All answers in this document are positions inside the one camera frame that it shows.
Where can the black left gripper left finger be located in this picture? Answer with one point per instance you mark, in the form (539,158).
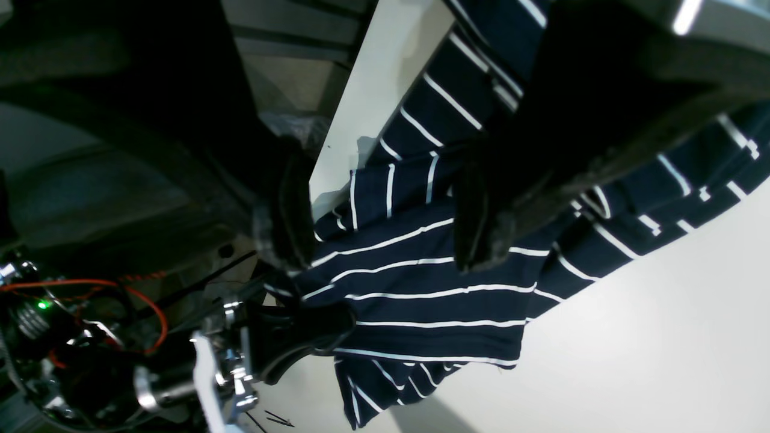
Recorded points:
(181,166)

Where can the navy white striped T-shirt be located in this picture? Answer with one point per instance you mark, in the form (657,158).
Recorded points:
(388,250)

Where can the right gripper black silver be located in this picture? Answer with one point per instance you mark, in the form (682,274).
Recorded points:
(209,365)

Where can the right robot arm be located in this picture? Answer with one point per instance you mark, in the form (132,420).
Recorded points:
(96,355)

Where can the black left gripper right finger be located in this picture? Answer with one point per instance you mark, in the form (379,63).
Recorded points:
(614,83)

